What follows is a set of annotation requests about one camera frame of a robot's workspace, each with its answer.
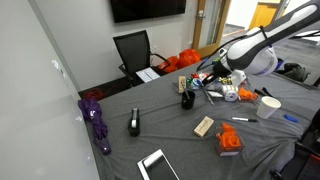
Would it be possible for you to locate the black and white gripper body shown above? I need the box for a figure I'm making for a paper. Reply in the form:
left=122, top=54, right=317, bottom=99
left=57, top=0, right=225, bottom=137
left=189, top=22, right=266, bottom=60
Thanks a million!
left=202, top=48, right=246, bottom=87

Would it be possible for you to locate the black and blue pen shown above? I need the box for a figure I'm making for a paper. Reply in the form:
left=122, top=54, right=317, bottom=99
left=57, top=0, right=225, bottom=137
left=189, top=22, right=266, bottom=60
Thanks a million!
left=232, top=117, right=258, bottom=122

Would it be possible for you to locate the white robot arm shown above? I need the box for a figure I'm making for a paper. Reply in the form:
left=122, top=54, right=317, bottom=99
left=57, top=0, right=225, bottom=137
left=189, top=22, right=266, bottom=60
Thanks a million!
left=215, top=0, right=320, bottom=76

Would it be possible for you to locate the silver pen in mug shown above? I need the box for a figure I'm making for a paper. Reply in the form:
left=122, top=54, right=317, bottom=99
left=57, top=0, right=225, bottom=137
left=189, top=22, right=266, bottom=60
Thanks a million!
left=183, top=87, right=190, bottom=99

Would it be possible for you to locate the white foam cup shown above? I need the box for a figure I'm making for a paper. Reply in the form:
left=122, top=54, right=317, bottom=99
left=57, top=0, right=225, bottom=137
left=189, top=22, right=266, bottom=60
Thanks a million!
left=256, top=96, right=281, bottom=119

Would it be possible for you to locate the gold gift bow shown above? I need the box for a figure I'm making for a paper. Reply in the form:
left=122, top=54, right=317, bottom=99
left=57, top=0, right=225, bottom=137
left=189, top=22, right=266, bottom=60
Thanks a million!
left=218, top=77, right=232, bottom=85

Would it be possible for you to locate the orange item in near box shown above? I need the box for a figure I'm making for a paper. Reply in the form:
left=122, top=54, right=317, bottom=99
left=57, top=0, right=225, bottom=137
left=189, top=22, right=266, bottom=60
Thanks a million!
left=238, top=87, right=258, bottom=100

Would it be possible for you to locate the orange bag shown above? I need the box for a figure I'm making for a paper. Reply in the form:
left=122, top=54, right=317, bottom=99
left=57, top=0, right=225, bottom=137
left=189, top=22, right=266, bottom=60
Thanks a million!
left=158, top=49, right=200, bottom=73

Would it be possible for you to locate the wooden stamp block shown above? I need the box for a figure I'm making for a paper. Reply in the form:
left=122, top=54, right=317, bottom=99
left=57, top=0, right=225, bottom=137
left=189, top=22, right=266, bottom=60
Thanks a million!
left=178, top=76, right=186, bottom=93

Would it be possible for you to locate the black mug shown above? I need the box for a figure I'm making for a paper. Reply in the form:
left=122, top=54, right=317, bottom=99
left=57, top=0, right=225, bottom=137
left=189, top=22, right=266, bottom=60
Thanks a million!
left=181, top=91, right=195, bottom=110

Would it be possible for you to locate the grey tablecloth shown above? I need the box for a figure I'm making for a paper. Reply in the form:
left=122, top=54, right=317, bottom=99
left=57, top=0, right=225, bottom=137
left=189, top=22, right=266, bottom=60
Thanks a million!
left=85, top=66, right=320, bottom=180

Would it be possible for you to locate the white paper sheet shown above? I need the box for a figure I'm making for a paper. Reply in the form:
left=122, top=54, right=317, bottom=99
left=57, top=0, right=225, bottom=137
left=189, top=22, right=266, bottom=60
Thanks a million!
left=136, top=67, right=160, bottom=83

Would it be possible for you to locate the orange item in clear box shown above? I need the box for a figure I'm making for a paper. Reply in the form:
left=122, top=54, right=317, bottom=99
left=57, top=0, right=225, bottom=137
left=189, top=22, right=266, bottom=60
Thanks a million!
left=215, top=123, right=245, bottom=157

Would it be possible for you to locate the black office chair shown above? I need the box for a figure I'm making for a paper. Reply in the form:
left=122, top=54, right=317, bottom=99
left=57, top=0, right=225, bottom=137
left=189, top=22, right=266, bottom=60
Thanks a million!
left=113, top=30, right=171, bottom=87

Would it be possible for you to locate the black tape dispenser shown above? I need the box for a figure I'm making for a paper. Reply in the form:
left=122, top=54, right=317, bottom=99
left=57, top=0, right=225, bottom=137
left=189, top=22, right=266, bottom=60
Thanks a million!
left=128, top=108, right=140, bottom=137

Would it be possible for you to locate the white framed tablet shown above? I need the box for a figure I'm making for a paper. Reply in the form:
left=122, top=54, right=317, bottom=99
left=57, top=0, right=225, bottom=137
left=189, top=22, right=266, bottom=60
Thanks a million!
left=137, top=149, right=180, bottom=180

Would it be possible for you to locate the purple folded umbrella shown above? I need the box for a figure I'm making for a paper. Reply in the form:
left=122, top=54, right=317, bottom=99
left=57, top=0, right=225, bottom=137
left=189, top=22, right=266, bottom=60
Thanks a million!
left=78, top=99, right=111, bottom=155

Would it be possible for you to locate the black wall television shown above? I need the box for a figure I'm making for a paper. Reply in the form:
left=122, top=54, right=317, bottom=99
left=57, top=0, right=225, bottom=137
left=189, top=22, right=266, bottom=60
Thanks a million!
left=110, top=0, right=186, bottom=23

